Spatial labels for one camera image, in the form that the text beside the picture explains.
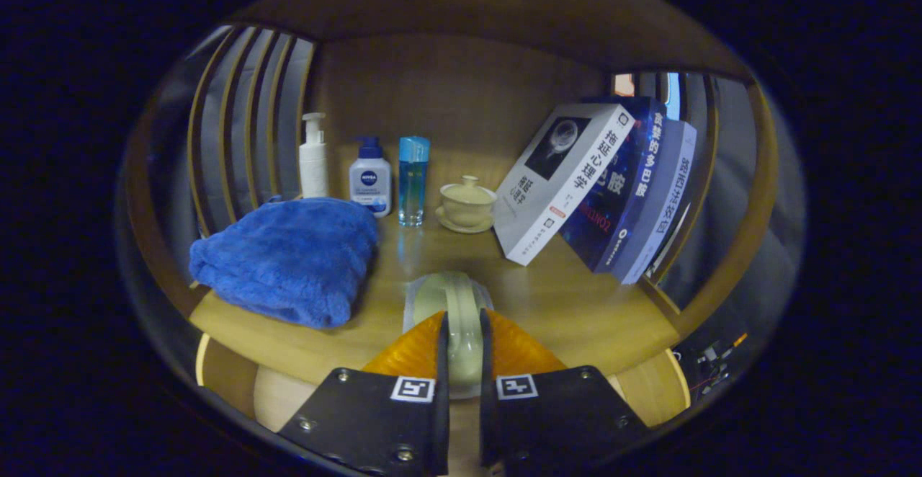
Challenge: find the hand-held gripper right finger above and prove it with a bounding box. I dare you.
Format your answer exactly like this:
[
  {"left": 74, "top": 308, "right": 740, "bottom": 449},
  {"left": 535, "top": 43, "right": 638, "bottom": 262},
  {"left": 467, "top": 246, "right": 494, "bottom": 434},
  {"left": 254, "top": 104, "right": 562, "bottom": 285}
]
[{"left": 479, "top": 308, "right": 653, "bottom": 477}]

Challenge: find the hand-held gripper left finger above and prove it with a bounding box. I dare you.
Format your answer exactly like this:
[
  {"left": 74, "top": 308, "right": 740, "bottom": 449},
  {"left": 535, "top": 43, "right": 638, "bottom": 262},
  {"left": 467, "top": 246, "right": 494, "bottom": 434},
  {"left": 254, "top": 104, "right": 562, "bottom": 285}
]
[{"left": 277, "top": 310, "right": 451, "bottom": 477}]

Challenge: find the wooden countertop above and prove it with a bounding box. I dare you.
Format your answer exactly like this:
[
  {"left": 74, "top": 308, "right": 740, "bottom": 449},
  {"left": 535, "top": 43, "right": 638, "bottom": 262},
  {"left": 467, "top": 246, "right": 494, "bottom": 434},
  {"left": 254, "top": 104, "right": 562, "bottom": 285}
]
[{"left": 189, "top": 210, "right": 681, "bottom": 391}]

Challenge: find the wooden cabinet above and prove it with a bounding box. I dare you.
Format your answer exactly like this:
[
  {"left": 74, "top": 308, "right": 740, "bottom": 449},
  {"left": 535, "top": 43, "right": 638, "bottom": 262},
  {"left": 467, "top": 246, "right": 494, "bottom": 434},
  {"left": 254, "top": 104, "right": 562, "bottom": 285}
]
[{"left": 122, "top": 0, "right": 782, "bottom": 391}]

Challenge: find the beige lidded teacup with saucer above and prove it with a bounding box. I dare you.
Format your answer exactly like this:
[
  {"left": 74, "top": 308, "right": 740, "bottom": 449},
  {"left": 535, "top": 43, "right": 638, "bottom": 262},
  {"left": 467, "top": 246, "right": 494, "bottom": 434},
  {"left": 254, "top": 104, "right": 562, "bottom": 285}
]
[{"left": 435, "top": 175, "right": 498, "bottom": 234}]

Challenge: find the blue folded towel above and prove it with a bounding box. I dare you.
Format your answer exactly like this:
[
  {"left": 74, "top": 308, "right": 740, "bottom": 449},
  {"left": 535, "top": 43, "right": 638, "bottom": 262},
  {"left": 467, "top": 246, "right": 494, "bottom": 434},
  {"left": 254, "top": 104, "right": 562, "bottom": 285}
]
[{"left": 189, "top": 196, "right": 380, "bottom": 330}]

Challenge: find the white book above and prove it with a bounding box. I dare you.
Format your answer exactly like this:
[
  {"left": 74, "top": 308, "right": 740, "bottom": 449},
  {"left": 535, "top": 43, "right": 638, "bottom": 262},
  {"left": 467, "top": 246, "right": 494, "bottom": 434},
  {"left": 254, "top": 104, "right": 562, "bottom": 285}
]
[{"left": 493, "top": 103, "right": 636, "bottom": 267}]

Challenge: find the clear blue bottle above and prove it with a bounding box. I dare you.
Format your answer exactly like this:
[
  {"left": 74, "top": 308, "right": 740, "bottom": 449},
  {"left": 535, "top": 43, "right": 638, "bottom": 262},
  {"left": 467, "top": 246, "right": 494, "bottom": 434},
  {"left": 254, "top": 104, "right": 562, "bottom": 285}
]
[{"left": 398, "top": 136, "right": 431, "bottom": 228}]

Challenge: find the black and orange device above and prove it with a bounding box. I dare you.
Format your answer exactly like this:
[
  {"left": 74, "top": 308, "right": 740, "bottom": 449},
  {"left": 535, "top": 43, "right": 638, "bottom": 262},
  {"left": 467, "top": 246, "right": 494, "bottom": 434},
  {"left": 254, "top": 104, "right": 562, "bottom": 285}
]
[{"left": 684, "top": 333, "right": 750, "bottom": 391}]

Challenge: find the white bottle with blue cap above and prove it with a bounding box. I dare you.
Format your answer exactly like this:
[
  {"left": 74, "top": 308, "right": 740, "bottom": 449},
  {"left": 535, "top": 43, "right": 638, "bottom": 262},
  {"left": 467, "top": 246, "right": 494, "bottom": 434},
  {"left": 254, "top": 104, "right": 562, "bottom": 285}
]
[{"left": 349, "top": 136, "right": 393, "bottom": 218}]

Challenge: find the dark blue book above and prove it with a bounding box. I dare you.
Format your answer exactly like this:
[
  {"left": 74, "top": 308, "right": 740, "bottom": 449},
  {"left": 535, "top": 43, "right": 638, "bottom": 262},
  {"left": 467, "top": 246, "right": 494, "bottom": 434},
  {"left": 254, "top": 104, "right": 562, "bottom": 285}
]
[{"left": 558, "top": 95, "right": 667, "bottom": 274}]

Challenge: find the white pump bottle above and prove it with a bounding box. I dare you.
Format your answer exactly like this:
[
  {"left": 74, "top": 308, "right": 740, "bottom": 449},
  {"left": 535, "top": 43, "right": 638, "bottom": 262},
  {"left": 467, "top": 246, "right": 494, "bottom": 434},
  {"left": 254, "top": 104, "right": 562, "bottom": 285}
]
[{"left": 299, "top": 112, "right": 330, "bottom": 199}]

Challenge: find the pale blue-grey book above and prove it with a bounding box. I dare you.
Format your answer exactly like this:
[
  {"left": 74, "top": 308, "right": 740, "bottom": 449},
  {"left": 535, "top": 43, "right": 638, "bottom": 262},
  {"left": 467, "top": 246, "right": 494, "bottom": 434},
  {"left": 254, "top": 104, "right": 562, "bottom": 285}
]
[{"left": 609, "top": 118, "right": 698, "bottom": 285}]

